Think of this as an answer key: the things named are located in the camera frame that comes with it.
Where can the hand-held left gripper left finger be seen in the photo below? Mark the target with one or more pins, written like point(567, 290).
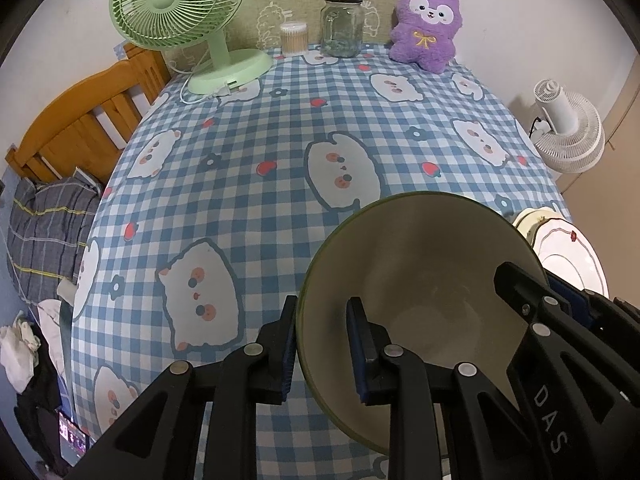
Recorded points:
point(287, 370)

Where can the purple plush toy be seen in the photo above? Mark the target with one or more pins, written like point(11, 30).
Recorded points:
point(425, 40)

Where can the yellow floral cream plate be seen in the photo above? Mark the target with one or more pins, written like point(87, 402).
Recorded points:
point(527, 225)

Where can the white garment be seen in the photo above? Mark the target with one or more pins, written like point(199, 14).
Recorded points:
point(50, 310)

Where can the white crumpled cloth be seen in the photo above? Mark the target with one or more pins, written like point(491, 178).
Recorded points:
point(17, 355)

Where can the glowing screen device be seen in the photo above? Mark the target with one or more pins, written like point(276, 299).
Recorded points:
point(72, 430)

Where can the grey-green soft cloth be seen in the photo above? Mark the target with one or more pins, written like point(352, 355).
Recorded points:
point(66, 290)

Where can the cotton swab container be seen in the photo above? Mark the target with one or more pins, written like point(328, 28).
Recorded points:
point(293, 40)

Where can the green-rimmed floral ceramic bowl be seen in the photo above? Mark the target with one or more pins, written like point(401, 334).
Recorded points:
point(425, 245)

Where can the blue checkered tablecloth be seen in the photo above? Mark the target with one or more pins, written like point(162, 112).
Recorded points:
point(260, 125)

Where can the red floral white plate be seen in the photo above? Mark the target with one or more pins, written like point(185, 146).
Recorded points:
point(570, 260)

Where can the green desk fan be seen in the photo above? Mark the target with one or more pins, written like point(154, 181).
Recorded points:
point(165, 0)

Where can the white floor fan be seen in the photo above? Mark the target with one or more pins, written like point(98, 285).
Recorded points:
point(575, 140)

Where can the blue printed paper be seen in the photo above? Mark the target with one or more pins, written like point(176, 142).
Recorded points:
point(122, 51)

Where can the grey plaid blanket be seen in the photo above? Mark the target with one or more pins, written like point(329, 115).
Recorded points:
point(45, 230)

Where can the glass jar with lid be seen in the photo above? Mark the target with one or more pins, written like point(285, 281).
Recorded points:
point(341, 30)

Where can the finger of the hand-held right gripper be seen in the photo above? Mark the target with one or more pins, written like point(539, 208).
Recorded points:
point(575, 300)
point(550, 350)

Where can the dark clothes pile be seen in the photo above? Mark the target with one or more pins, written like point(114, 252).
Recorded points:
point(35, 410)

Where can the wooden bed headboard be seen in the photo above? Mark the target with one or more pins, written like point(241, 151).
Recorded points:
point(65, 135)

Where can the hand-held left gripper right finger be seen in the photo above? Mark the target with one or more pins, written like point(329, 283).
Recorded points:
point(356, 360)

